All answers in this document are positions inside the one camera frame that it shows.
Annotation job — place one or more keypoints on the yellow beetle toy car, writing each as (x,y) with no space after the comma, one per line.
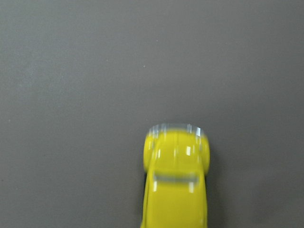
(176,160)

